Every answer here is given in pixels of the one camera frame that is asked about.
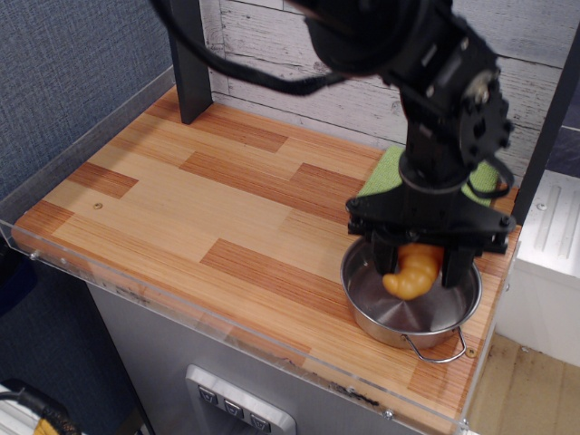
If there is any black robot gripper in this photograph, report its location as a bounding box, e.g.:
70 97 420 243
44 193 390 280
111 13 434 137
346 182 517 288

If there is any clear acrylic guard rail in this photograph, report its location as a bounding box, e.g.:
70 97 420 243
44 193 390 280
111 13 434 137
1 64 513 434

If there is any yellow black object bottom left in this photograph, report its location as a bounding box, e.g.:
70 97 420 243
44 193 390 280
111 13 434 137
1 380 82 434

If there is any green folded cloth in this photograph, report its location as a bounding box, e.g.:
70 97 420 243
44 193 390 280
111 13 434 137
357 147 498 197

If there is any stainless steel pot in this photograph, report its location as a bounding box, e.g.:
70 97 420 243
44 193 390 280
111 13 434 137
341 238 482 363

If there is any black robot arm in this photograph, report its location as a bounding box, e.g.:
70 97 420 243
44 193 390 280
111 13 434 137
296 1 516 287

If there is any orange plastic toy croissant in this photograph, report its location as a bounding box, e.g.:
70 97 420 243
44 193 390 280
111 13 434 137
382 243 444 301

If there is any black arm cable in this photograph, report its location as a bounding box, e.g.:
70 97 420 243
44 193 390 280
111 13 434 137
149 0 345 97

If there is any white aluminium side frame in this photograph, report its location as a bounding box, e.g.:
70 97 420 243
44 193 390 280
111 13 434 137
496 170 579 366

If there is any grey toy fridge cabinet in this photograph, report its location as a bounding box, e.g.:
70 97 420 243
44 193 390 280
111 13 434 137
90 286 459 434

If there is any black vertical post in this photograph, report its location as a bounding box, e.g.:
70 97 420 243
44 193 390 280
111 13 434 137
512 27 579 226
164 0 213 124

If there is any black vertical post left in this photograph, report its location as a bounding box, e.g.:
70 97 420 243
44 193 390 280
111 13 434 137
164 0 213 124

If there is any silver dispenser button panel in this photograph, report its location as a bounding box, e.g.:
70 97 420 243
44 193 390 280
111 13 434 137
185 364 297 434

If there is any black vertical post right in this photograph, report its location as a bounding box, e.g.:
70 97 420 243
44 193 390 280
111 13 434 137
512 27 579 226

